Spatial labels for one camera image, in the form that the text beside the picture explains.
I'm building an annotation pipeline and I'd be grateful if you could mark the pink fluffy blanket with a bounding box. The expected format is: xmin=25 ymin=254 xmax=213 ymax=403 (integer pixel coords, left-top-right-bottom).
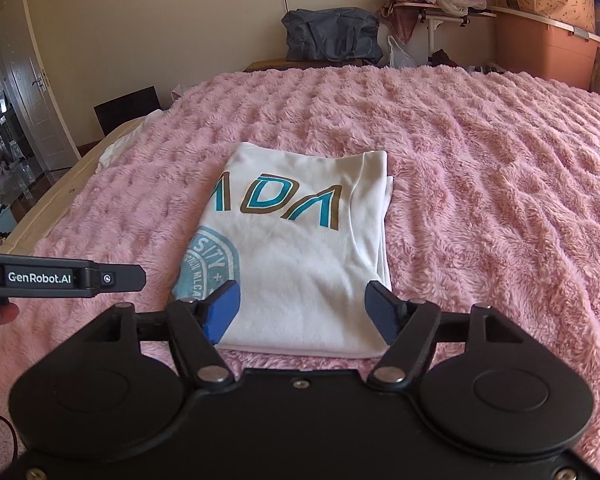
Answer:
xmin=0 ymin=62 xmax=600 ymax=476

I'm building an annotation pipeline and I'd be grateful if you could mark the white printed sweatshirt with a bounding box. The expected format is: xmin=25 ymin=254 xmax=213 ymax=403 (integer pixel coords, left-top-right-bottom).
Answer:
xmin=170 ymin=141 xmax=395 ymax=360

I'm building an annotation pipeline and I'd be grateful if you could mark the white folding table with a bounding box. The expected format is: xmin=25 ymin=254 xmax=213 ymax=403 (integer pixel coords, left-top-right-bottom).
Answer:
xmin=392 ymin=2 xmax=498 ymax=56

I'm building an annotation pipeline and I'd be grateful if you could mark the pink storage box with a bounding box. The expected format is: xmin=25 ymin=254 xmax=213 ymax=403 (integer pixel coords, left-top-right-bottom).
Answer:
xmin=491 ymin=6 xmax=600 ymax=92

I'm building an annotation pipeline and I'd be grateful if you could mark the cream bed mattress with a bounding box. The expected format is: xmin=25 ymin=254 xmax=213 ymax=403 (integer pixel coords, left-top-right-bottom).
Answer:
xmin=2 ymin=115 xmax=151 ymax=256

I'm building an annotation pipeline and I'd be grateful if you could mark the pink clothes pile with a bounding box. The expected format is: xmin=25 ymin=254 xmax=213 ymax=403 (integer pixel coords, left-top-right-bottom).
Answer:
xmin=377 ymin=0 xmax=431 ymax=43

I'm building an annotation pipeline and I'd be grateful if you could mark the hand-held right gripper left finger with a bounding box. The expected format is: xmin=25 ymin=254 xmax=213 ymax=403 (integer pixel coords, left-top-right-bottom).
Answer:
xmin=80 ymin=280 xmax=242 ymax=386

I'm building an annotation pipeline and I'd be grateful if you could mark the white plastic bag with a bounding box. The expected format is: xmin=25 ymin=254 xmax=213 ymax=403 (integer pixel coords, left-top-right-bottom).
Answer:
xmin=387 ymin=35 xmax=418 ymax=70

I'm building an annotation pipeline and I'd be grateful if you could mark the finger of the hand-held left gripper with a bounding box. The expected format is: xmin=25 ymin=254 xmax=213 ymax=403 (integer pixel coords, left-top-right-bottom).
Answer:
xmin=87 ymin=261 xmax=147 ymax=292

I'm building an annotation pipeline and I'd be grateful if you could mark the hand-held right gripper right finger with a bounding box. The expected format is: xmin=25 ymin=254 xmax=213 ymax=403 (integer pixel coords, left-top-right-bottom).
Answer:
xmin=364 ymin=280 xmax=526 ymax=388

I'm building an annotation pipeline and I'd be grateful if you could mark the white door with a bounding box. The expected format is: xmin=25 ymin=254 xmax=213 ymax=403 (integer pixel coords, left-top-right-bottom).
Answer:
xmin=0 ymin=7 xmax=83 ymax=173

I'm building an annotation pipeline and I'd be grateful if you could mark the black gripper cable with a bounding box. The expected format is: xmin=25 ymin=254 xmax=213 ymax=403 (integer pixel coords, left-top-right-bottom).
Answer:
xmin=0 ymin=412 xmax=22 ymax=476

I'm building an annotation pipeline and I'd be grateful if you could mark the black flat panel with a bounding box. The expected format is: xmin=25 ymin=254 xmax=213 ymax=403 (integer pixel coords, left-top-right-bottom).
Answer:
xmin=94 ymin=86 xmax=161 ymax=136

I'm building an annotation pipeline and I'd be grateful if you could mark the white cloth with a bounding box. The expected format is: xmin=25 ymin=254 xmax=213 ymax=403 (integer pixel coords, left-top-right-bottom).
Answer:
xmin=97 ymin=110 xmax=166 ymax=168

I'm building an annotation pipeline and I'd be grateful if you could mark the blue duffel bag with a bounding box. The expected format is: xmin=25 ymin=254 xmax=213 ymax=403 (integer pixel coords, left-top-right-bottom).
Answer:
xmin=281 ymin=7 xmax=383 ymax=63

